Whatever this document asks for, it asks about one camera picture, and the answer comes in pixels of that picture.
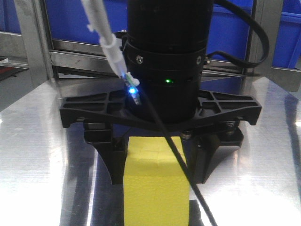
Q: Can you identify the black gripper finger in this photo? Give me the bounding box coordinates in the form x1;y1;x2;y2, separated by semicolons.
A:
83;122;127;185

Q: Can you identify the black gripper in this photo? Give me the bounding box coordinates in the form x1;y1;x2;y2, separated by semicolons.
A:
60;35;261;184

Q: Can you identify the yellow foam block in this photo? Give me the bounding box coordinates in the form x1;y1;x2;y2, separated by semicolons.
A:
123;137;190;226

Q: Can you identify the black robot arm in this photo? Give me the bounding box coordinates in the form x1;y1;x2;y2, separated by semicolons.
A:
60;0;261;184

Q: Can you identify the stainless steel shelf rack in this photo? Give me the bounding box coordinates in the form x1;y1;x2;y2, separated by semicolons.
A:
0;0;301;95

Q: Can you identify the blue plastic bin centre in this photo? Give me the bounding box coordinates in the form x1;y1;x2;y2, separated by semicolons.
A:
206;4;249;59

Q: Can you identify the blue plastic bin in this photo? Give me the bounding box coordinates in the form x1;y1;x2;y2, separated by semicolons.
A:
272;0;301;69
206;4;249;59
45;0;127;45

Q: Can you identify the blue plastic bin right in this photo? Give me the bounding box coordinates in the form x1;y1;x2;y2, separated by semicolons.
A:
272;0;301;69

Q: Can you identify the blue plastic bin left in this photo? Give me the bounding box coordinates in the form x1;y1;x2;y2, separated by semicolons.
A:
45;0;127;45

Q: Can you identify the blue bin far left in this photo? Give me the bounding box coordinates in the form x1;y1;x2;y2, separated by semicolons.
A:
0;0;21;34

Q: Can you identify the black thin cable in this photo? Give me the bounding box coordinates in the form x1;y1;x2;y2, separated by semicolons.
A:
138;89;218;226

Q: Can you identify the white cable with connector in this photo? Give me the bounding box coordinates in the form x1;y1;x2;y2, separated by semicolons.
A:
80;0;143;105

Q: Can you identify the black thick looped cable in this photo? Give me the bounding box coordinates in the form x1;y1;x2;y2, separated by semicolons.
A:
206;0;270;69

